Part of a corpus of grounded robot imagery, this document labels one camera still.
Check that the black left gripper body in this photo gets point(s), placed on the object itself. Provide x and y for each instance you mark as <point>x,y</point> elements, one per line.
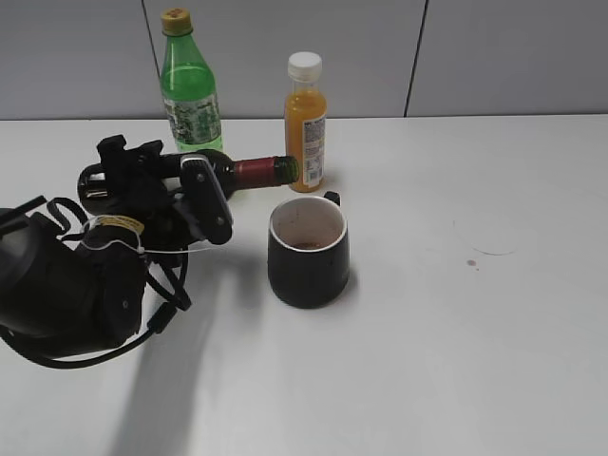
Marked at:
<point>110,288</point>

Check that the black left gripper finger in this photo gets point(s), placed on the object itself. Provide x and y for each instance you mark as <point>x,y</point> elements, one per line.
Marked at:
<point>204,202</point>
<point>131,179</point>

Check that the dark red wine bottle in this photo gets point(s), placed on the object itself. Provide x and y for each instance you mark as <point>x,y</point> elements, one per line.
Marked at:
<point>247,172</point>

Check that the black mug white interior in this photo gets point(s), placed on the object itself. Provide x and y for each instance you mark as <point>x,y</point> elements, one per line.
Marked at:
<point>308,263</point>

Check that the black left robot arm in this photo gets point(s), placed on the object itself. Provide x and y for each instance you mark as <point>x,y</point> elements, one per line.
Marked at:
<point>26,235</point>

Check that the green plastic soda bottle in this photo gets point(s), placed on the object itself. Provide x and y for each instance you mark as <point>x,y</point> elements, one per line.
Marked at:
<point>188,87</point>

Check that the orange juice bottle white cap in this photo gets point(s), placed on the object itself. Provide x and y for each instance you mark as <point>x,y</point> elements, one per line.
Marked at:
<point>305,111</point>

